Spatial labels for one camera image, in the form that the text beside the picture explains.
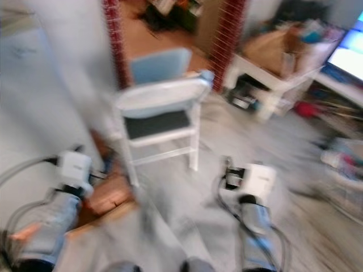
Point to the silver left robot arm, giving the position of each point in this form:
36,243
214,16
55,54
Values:
54,226

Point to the black box under table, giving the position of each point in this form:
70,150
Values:
243,95

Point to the grey right robot leg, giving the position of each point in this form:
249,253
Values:
198,266

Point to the grey robot leg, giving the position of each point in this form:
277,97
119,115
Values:
121,267
198,266

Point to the grey left robot leg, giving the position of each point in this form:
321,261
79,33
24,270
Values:
121,267

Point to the white high chair blue seat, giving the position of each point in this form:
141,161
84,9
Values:
161,102

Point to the small red object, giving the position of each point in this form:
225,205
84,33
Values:
306,109

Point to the white cluttered side table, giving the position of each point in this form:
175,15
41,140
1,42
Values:
278,85

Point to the red brick pillar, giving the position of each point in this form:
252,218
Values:
115,45
227,39

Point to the tan bag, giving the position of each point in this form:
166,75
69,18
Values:
269,51

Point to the bright television screen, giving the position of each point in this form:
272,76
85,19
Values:
346,56

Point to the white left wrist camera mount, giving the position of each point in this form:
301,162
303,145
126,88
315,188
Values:
75,169

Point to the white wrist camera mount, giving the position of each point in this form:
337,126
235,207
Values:
75,169
260,180

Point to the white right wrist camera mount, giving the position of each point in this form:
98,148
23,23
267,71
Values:
260,180

